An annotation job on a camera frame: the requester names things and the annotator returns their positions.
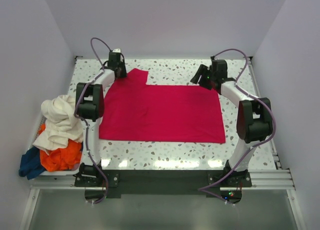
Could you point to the blue t shirt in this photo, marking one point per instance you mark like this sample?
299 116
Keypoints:
30 164

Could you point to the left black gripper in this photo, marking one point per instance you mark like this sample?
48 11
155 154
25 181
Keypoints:
120 71

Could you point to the magenta t shirt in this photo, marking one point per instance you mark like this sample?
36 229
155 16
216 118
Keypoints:
136 111

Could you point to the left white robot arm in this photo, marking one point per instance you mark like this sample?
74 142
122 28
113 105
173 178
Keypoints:
89 108

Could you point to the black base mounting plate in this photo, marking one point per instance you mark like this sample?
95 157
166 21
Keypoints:
113 184

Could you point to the orange t shirt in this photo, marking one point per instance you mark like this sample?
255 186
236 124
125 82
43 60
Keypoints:
62 159

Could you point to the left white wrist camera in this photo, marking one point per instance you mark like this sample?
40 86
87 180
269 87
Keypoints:
117 50

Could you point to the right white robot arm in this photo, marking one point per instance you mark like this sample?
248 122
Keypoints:
255 124

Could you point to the cream t shirt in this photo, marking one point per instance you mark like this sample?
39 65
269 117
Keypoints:
60 124

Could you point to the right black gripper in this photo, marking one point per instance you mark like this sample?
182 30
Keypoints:
201 76

